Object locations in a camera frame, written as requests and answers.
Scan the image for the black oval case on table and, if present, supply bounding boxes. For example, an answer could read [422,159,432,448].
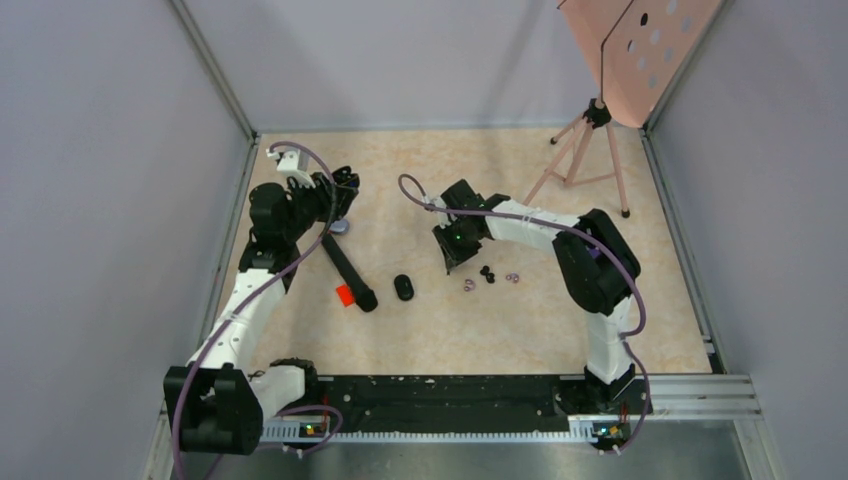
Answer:
[393,274,415,301]

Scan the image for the pink perforated board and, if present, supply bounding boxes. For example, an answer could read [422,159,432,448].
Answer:
[558,0,722,128]

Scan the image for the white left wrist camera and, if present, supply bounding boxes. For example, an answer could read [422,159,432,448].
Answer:
[266,148,315,188]

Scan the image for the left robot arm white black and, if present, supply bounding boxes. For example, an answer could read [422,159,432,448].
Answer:
[163,166,360,455]

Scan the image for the pink tripod stand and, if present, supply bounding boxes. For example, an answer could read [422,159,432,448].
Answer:
[524,97,632,219]

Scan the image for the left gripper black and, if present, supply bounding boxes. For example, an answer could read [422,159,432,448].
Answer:
[282,171,357,241]

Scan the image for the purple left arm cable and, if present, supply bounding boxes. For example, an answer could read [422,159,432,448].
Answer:
[170,140,346,480]

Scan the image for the black earbud pair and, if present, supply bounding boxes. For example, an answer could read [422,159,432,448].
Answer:
[480,265,496,284]

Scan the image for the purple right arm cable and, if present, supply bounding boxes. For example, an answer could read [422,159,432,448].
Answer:
[397,173,654,458]

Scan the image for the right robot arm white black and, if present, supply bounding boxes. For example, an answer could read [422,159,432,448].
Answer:
[423,180,641,412]

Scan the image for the black cylinder orange ends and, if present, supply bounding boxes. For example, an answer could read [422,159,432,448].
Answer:
[322,235,378,312]

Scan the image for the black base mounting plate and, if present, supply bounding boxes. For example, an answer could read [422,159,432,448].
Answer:
[304,374,653,434]

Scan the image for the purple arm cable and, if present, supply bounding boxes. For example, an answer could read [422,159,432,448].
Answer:
[397,173,654,458]
[170,140,346,480]

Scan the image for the grey oval pebble case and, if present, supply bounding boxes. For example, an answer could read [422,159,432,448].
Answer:
[329,219,351,235]

